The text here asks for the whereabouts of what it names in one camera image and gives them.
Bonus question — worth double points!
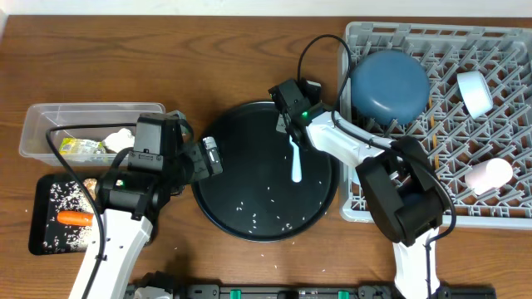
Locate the light blue plastic knife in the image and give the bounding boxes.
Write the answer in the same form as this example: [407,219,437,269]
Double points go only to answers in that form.
[288,137,302,184]

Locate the white napkin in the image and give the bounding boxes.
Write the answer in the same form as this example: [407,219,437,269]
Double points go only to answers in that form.
[102,128,135,153]

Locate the dark blue plate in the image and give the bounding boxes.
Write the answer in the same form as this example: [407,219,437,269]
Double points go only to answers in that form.
[351,50,430,125]

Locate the brown food scrap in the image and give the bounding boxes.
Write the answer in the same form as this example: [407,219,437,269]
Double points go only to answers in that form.
[83,179,97,191]

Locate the green yellow snack wrapper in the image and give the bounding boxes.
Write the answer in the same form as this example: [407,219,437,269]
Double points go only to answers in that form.
[59,138,107,163]

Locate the wooden chopstick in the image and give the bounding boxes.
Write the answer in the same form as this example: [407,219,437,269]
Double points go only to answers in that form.
[428,96,439,169]

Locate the orange carrot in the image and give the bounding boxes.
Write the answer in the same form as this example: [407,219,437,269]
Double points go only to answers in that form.
[57,211,93,227]

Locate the light blue bowl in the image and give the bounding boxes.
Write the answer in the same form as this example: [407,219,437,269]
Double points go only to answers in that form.
[456,71,494,120]

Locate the pink cup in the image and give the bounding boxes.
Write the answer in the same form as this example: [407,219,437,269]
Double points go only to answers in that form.
[465,158,513,195]

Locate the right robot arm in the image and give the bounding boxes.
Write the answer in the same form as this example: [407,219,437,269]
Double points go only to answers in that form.
[276,104,456,298]

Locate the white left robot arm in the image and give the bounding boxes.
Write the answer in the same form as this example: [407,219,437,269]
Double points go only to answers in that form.
[70,137,223,298]

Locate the grey dishwasher rack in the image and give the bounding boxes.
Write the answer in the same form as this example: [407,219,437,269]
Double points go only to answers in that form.
[338,22,531,230]

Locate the round black tray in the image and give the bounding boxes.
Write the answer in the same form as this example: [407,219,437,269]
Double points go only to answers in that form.
[192,101,339,243]

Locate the black rectangular tray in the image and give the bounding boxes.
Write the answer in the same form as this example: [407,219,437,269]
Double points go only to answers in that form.
[28,173,96,256]

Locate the clear plastic bin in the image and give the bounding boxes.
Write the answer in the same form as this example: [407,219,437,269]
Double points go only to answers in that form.
[19,102,165,167]

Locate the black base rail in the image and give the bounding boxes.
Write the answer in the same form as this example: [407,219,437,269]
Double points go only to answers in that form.
[128,272,498,299]

